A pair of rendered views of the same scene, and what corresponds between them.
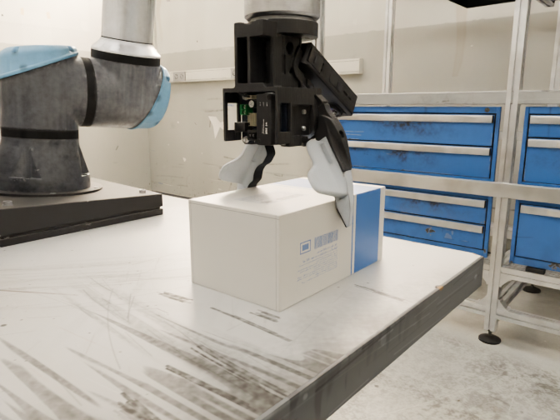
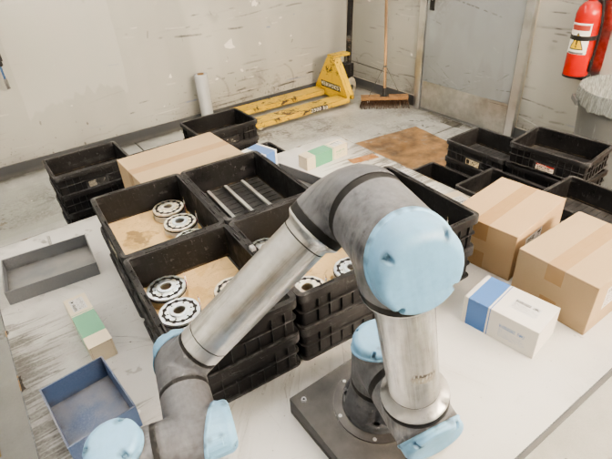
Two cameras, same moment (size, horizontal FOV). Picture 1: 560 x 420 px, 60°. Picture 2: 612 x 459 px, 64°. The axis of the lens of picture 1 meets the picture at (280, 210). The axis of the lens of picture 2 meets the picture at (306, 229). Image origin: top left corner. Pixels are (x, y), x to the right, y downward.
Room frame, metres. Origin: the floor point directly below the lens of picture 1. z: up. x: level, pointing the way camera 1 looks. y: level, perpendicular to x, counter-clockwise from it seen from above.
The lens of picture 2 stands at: (0.87, -0.29, 1.67)
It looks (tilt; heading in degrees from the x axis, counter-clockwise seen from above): 33 degrees down; 107
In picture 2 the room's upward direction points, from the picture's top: 4 degrees counter-clockwise
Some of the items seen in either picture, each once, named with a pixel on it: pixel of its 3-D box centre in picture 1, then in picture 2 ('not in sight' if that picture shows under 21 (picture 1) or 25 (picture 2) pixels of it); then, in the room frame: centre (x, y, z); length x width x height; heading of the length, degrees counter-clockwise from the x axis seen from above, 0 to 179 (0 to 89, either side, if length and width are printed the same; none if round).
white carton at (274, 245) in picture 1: (293, 232); not in sight; (0.52, -0.02, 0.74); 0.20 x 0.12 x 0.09; 141
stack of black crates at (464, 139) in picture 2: not in sight; (485, 168); (1.18, 2.49, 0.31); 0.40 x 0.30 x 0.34; 140
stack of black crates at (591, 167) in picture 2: not in sight; (550, 183); (1.49, 2.24, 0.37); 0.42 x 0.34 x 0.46; 140
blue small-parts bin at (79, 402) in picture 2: not in sight; (90, 407); (0.16, 0.26, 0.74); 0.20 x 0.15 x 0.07; 146
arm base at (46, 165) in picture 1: (42, 157); (377, 389); (0.80, 0.40, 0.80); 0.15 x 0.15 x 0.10
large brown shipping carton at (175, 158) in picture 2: not in sight; (186, 179); (-0.06, 1.23, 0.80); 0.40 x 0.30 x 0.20; 51
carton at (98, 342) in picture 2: not in sight; (89, 326); (-0.01, 0.49, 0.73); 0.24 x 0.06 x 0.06; 142
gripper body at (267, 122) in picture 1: (277, 87); not in sight; (0.50, 0.00, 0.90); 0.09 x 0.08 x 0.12; 141
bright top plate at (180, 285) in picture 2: not in sight; (166, 288); (0.23, 0.55, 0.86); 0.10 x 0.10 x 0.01
